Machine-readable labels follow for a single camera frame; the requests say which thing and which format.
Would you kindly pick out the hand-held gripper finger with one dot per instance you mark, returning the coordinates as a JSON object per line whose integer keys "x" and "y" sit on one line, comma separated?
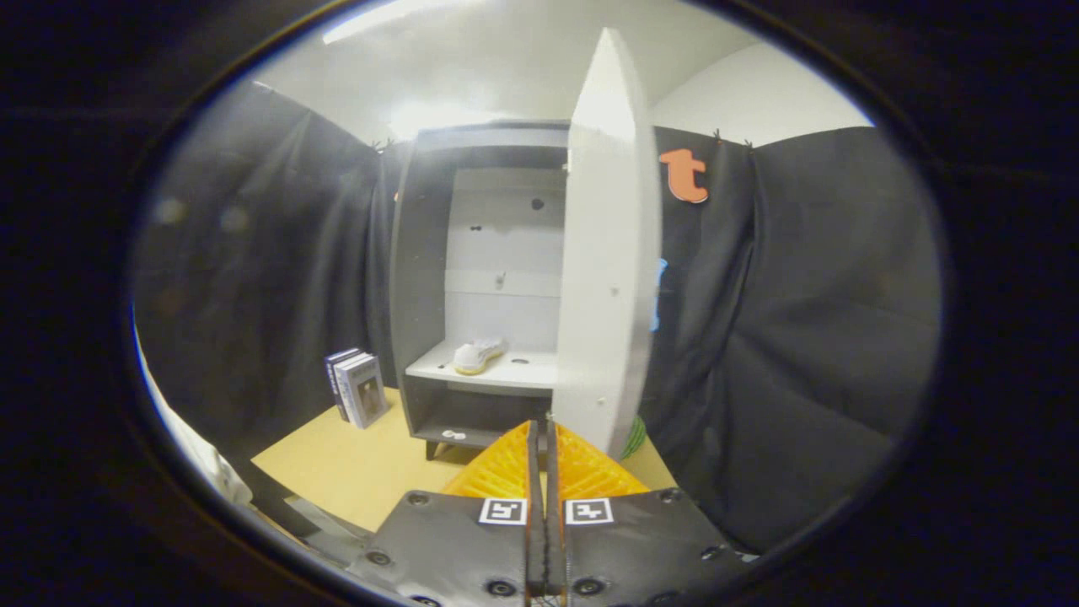
{"x": 534, "y": 548}
{"x": 554, "y": 539}

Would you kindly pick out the white shoe cabinet door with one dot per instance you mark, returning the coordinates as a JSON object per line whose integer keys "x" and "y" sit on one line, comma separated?
{"x": 607, "y": 295}

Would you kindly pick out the watermelon slice toy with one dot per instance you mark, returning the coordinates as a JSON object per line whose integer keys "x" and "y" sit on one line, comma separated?
{"x": 634, "y": 437}

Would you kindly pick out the black backdrop cloth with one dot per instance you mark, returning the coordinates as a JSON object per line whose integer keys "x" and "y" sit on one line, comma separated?
{"x": 801, "y": 337}

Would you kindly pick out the white canvas shoe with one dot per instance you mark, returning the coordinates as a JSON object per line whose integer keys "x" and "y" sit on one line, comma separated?
{"x": 476, "y": 356}

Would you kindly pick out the white boxed book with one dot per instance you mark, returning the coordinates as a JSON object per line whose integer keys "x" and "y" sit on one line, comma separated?
{"x": 364, "y": 392}
{"x": 344, "y": 384}

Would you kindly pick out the ceiling light strip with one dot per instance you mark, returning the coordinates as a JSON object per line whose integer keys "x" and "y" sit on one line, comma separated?
{"x": 388, "y": 15}

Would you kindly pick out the grey shoe cabinet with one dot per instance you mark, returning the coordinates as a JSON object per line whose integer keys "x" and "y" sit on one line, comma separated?
{"x": 421, "y": 295}

